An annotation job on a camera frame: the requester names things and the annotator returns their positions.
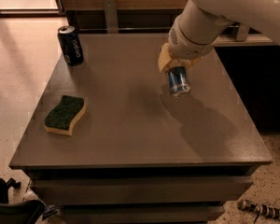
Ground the dark blue pepsi can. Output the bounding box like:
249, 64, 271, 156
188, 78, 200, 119
57, 26, 84, 66

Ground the upper grey drawer front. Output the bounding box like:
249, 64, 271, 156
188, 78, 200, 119
32, 176, 253, 205

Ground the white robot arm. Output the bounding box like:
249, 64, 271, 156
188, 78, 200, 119
158, 0, 280, 72

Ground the metal bracket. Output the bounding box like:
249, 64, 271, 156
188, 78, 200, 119
103, 0, 119, 34
234, 23, 250, 42

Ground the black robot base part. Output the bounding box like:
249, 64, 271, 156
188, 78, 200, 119
0, 175, 59, 224

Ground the silver blue redbull can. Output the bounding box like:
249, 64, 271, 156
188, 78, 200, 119
167, 66, 190, 97

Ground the right metal bracket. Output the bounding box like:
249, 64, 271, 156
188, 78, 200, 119
234, 23, 250, 42

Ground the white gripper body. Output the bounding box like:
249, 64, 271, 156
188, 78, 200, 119
168, 16, 221, 60

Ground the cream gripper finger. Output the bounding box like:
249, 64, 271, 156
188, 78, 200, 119
158, 43, 190, 73
185, 57, 203, 68

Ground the green yellow sponge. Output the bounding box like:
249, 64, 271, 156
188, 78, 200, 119
44, 95, 86, 136

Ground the black white striped handle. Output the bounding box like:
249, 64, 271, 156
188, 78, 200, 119
237, 199, 280, 221

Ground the left metal bracket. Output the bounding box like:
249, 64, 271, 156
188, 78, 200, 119
103, 0, 119, 34

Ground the grey drawer cabinet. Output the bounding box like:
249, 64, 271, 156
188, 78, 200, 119
10, 34, 272, 224

